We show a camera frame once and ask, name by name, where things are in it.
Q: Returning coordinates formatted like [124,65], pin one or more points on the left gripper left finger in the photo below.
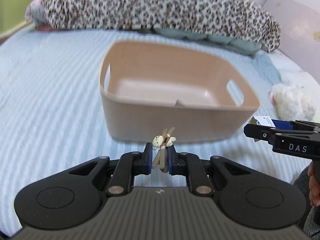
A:
[124,170]

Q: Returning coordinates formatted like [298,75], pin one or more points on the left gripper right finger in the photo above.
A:
[193,169]

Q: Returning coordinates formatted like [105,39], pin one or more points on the wooden clips with bear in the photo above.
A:
[160,144]

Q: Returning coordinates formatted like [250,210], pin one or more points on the white cardboard box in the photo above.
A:
[262,121]

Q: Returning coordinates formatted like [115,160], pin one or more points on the Hello Kitty small box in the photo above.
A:
[179,104]

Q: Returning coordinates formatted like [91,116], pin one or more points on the person's right hand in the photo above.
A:
[314,187]

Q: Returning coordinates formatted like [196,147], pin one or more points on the white plush toy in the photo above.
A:
[292,103]

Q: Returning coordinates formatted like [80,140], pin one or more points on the beige plastic storage bin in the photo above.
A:
[141,81]

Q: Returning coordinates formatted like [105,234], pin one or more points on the green quilted duvet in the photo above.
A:
[243,47]

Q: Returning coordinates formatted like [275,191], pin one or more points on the lavender board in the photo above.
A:
[299,33]

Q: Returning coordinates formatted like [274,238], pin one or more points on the leopard print blanket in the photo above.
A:
[242,20]

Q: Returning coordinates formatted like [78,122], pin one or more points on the pink patterned pillow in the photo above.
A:
[35,12]

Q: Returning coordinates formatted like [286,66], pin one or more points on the green plastic storage box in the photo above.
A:
[12,16]

